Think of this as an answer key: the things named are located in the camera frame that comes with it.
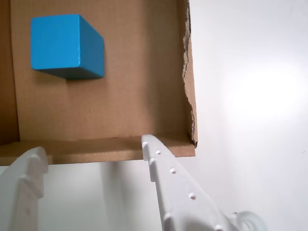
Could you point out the brown cardboard box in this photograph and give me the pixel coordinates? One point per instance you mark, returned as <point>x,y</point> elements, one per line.
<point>132,84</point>

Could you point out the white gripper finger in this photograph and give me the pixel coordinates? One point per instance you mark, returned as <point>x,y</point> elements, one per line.
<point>183,199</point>
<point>19,197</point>

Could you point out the blue cube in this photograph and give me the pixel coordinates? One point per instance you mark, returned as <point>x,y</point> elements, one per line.
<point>57,43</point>

